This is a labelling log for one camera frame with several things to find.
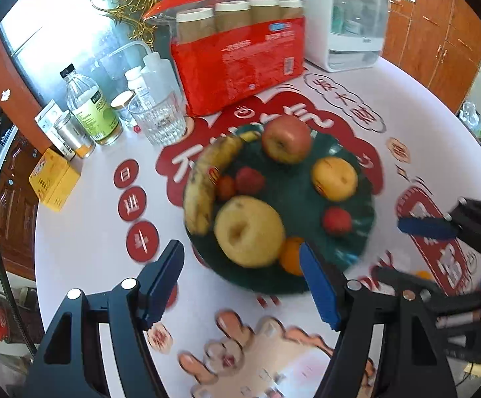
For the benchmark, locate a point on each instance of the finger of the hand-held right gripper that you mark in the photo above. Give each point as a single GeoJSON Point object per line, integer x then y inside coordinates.
{"type": "Point", "coordinates": [423, 226]}
{"type": "Point", "coordinates": [398, 278]}

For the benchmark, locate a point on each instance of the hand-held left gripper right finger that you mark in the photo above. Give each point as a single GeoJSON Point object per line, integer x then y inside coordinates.
{"type": "Point", "coordinates": [319, 286]}

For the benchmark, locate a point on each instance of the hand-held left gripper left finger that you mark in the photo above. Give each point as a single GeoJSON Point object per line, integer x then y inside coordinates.
{"type": "Point", "coordinates": [163, 286]}

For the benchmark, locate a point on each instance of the small yellow kumquat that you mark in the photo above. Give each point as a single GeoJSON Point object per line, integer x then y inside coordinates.
{"type": "Point", "coordinates": [423, 275]}

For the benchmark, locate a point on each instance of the small orange tangerine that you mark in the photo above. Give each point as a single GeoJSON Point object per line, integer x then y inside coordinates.
{"type": "Point", "coordinates": [292, 255]}

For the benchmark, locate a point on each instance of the red tomato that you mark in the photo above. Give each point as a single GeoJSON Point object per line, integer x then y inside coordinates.
{"type": "Point", "coordinates": [337, 220]}

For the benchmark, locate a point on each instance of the dark green scalloped plate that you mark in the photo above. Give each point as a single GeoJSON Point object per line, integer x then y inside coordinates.
{"type": "Point", "coordinates": [298, 199]}

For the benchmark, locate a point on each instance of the spotted yellow banana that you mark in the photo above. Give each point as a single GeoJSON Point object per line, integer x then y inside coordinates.
{"type": "Point", "coordinates": [201, 190]}

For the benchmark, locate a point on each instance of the small cherry tomato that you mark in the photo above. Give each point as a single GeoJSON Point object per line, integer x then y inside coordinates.
{"type": "Point", "coordinates": [226, 187]}

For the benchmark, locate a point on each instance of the red round fruit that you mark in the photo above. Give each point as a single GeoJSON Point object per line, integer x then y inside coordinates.
{"type": "Point", "coordinates": [249, 180]}

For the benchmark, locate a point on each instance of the red apple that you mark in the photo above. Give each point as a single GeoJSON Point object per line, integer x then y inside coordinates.
{"type": "Point", "coordinates": [286, 139]}

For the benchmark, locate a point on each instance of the yellow pear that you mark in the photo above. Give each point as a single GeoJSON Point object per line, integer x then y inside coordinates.
{"type": "Point", "coordinates": [248, 232]}

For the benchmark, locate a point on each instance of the yellow orange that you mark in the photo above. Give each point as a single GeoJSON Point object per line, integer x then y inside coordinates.
{"type": "Point", "coordinates": [333, 178]}

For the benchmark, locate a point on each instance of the clear plastic bag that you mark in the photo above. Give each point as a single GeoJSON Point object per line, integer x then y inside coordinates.
{"type": "Point", "coordinates": [474, 120]}

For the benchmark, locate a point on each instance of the dark wicker basket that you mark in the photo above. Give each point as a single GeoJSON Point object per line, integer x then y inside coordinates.
{"type": "Point", "coordinates": [28, 319]}

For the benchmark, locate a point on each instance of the yellow cardboard box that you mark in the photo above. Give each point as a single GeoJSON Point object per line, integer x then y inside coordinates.
{"type": "Point", "coordinates": [53, 178]}

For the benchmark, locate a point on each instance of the clear ribbed glass cup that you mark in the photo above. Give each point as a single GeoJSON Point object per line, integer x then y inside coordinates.
{"type": "Point", "coordinates": [159, 116]}

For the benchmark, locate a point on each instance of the metal can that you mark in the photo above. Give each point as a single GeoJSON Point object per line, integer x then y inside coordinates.
{"type": "Point", "coordinates": [72, 137]}

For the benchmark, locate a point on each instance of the wooden kitchen base cabinet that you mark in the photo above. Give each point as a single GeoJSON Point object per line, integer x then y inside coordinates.
{"type": "Point", "coordinates": [12, 190]}

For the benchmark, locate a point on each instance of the small tan lid bottle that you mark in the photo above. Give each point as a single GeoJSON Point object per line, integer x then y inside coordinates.
{"type": "Point", "coordinates": [122, 101]}

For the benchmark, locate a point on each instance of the clear bottle green label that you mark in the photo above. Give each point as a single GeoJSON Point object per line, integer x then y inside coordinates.
{"type": "Point", "coordinates": [93, 110]}

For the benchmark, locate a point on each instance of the white cardboard box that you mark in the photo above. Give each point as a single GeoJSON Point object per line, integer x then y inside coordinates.
{"type": "Point", "coordinates": [49, 117]}

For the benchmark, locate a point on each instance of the white pill bottle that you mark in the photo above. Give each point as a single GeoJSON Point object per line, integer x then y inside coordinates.
{"type": "Point", "coordinates": [136, 83]}

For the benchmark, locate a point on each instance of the white squeeze bottle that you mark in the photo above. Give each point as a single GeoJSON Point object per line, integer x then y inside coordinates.
{"type": "Point", "coordinates": [159, 76]}

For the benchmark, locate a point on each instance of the white countertop cabinet appliance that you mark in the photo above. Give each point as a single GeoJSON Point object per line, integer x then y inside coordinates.
{"type": "Point", "coordinates": [348, 20]}

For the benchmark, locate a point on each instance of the red pack of bottles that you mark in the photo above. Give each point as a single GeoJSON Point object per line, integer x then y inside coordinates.
{"type": "Point", "coordinates": [240, 58]}

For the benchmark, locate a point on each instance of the wooden wall cabinet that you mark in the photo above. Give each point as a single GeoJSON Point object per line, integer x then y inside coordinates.
{"type": "Point", "coordinates": [435, 33]}

